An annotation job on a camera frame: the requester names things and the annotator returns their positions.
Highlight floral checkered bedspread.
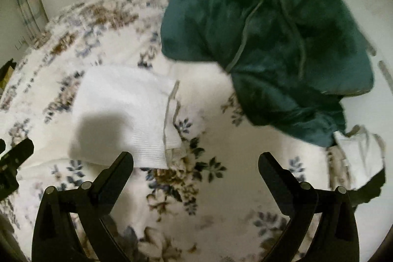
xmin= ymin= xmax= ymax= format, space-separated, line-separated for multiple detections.
xmin=0 ymin=0 xmax=353 ymax=262

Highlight green striped curtain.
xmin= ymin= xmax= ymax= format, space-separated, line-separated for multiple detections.
xmin=12 ymin=0 xmax=50 ymax=49

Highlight white knit sweater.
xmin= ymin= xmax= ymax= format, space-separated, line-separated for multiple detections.
xmin=68 ymin=66 xmax=185 ymax=170

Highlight white folded garment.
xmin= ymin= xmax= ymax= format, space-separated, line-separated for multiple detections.
xmin=333 ymin=125 xmax=386 ymax=191

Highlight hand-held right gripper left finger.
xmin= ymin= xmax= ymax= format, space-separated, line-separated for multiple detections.
xmin=32 ymin=152 xmax=135 ymax=262

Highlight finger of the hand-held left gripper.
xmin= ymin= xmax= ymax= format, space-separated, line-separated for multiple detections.
xmin=0 ymin=138 xmax=34 ymax=172

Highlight white bed headboard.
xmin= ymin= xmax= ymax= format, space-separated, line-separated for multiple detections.
xmin=292 ymin=0 xmax=393 ymax=262

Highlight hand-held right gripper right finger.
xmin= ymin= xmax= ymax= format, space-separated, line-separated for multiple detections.
xmin=258 ymin=152 xmax=360 ymax=262

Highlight teal plush blanket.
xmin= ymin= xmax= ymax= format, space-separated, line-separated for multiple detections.
xmin=160 ymin=0 xmax=375 ymax=148

